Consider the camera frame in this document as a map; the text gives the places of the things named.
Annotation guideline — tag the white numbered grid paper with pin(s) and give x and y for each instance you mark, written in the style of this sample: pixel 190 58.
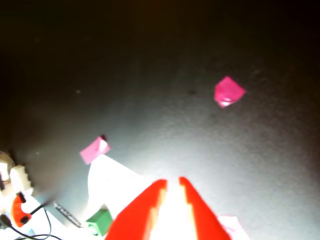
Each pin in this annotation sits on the white numbered grid paper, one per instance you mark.
pixel 110 180

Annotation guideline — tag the pink tape piece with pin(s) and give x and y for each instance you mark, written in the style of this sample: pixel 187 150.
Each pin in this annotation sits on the pink tape piece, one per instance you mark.
pixel 92 151

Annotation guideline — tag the orange plastic part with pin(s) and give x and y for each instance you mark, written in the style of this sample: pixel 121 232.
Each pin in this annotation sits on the orange plastic part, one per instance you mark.
pixel 17 210

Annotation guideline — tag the magenta cube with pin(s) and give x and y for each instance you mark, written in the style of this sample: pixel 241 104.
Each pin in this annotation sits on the magenta cube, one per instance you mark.
pixel 228 91

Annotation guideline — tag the black printed label strip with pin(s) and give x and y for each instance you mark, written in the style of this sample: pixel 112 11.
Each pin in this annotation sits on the black printed label strip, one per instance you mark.
pixel 68 216

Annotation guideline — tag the white base sheet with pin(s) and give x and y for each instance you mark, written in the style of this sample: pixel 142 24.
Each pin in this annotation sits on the white base sheet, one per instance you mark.
pixel 62 230

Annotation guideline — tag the white toothed plastic part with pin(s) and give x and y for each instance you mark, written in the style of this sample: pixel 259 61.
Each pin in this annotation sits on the white toothed plastic part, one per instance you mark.
pixel 20 180

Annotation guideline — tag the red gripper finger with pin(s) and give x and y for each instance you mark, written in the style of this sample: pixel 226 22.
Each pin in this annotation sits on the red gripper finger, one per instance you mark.
pixel 205 220
pixel 135 215

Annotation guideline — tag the green cube with round recess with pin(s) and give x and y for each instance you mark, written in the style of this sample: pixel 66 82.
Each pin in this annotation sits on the green cube with round recess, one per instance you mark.
pixel 102 221

